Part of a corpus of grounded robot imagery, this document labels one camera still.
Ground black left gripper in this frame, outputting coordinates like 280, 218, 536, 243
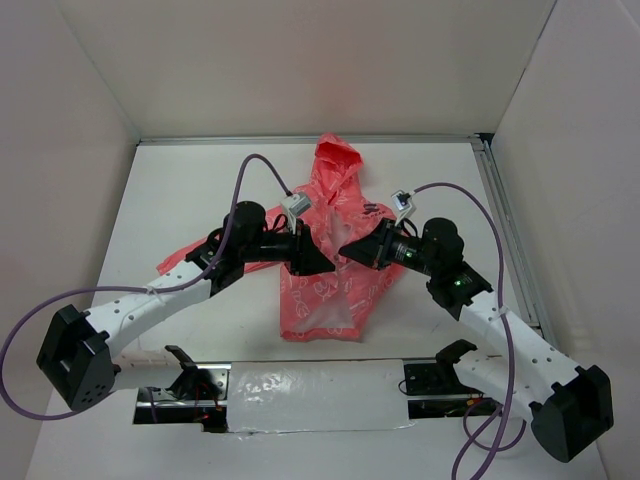
240, 218, 336, 277

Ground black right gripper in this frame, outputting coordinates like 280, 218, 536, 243
340, 217, 439, 277

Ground pink hooded kids jacket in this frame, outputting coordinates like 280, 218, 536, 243
155, 132, 405, 343

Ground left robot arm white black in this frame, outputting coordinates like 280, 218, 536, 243
36, 201, 335, 412

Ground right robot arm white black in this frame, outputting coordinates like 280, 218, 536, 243
339, 218, 614, 463

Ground white taped cover panel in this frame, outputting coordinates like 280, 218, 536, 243
226, 360, 412, 434

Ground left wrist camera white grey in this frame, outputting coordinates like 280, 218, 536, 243
280, 192, 312, 218

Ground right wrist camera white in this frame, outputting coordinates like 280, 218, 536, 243
391, 190, 416, 224

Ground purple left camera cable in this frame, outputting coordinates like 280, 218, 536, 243
0, 154, 295, 422

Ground aluminium frame rail back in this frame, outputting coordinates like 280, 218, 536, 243
139, 134, 483, 146

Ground aluminium frame rail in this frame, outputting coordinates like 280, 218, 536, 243
139, 134, 483, 146
470, 133, 558, 347

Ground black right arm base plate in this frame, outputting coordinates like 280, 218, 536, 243
398, 340, 484, 419

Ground aluminium frame rail right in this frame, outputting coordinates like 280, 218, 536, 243
470, 133, 558, 347

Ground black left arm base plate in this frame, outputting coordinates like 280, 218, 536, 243
133, 345, 231, 433

